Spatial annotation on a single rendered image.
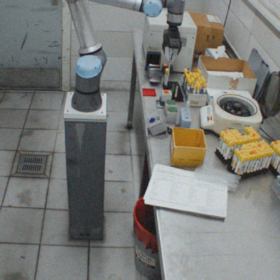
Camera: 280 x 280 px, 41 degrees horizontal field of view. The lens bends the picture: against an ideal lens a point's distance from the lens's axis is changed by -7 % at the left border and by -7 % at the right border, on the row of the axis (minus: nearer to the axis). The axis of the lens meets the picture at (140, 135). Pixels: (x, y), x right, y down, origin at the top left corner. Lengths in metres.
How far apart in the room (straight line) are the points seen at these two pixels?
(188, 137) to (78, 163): 0.60
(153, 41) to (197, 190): 1.02
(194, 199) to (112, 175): 1.45
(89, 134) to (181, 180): 0.55
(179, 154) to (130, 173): 1.33
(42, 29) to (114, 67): 0.79
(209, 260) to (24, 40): 2.82
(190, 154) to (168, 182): 0.15
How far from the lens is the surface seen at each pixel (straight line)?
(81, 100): 1.80
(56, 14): 3.50
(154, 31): 2.19
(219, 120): 1.77
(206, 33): 2.65
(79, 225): 2.31
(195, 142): 1.69
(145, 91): 2.06
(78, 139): 1.88
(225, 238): 1.37
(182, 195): 1.46
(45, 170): 2.88
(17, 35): 3.63
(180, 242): 1.32
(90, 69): 1.73
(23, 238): 2.45
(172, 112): 1.81
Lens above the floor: 1.89
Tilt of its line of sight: 36 degrees down
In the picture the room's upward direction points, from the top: 6 degrees clockwise
